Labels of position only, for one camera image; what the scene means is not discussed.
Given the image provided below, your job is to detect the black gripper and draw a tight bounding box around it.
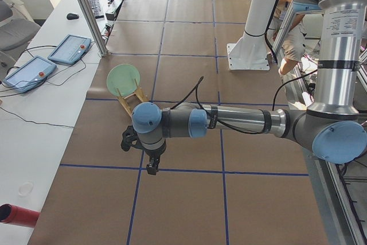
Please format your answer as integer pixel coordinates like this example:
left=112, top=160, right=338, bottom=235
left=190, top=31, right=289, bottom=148
left=121, top=126, right=159, bottom=175

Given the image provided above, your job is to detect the light green plate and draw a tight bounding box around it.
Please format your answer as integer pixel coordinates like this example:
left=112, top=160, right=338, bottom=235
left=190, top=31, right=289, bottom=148
left=107, top=64, right=140, bottom=96

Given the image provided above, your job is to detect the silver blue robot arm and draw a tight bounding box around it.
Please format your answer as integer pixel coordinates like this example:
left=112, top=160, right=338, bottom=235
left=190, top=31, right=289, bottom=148
left=121, top=0, right=366, bottom=174

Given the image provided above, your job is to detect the wooden plate rack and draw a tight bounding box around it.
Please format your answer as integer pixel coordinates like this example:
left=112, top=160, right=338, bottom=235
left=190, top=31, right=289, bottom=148
left=116, top=79, right=149, bottom=116

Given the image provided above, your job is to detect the brown paper table cover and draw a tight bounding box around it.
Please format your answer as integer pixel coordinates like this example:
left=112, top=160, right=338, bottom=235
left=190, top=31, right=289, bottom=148
left=29, top=0, right=328, bottom=244

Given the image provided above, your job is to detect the far blue teach pendant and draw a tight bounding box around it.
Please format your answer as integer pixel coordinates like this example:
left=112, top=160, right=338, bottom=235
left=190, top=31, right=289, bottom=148
left=48, top=34, right=92, bottom=65

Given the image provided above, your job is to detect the blue teach pendant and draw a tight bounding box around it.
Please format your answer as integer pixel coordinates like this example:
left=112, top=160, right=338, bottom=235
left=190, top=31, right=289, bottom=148
left=48, top=34, right=92, bottom=65
left=3, top=56, right=57, bottom=92

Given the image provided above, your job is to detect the power strip with plugs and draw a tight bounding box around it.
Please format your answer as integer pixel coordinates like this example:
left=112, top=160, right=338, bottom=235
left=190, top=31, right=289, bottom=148
left=101, top=23, right=114, bottom=42

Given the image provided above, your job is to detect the red cylinder tube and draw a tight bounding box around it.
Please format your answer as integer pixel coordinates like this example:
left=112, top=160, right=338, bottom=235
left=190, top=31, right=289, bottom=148
left=1, top=204, right=40, bottom=228

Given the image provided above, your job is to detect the near blue teach pendant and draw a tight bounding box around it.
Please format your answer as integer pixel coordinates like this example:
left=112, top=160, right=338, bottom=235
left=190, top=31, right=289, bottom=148
left=3, top=56, right=57, bottom=92

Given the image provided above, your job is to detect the black computer mouse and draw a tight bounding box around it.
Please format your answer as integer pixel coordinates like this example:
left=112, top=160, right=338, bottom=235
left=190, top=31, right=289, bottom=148
left=67, top=13, right=79, bottom=20

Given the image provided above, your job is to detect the black computer keyboard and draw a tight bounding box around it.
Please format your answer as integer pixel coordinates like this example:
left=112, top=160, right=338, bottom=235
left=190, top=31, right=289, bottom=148
left=87, top=0, right=104, bottom=19

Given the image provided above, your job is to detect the person in beige shorts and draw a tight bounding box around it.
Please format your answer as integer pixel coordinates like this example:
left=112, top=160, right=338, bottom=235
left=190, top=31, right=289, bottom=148
left=268, top=0, right=306, bottom=77

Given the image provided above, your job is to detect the grey office chair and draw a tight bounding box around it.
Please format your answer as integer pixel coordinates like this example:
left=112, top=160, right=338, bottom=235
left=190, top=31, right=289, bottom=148
left=1, top=0, right=41, bottom=68

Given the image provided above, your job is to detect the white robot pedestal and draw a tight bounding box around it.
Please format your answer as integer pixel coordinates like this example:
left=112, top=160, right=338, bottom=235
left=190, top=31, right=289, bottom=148
left=227, top=0, right=278, bottom=71

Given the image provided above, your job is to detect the black pendant cable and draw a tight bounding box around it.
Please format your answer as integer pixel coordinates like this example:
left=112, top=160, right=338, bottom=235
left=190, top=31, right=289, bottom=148
left=0, top=45, right=87, bottom=129

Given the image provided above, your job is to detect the aluminium frame post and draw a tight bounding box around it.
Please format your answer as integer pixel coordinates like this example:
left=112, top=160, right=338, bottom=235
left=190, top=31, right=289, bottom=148
left=77, top=0, right=109, bottom=57

